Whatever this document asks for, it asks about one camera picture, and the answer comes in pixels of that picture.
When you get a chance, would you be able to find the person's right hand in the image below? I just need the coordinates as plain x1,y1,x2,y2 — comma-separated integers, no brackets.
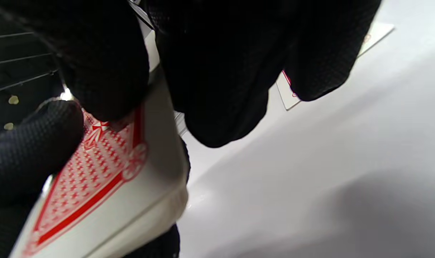
0,0,383,148

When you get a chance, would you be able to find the person's left hand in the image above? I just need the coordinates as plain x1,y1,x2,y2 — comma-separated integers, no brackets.
0,100,182,258

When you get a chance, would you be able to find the stack of red-backed cards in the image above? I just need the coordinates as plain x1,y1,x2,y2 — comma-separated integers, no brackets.
9,68,189,258

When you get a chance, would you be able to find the card pile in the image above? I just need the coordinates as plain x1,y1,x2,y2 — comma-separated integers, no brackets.
275,22,395,111

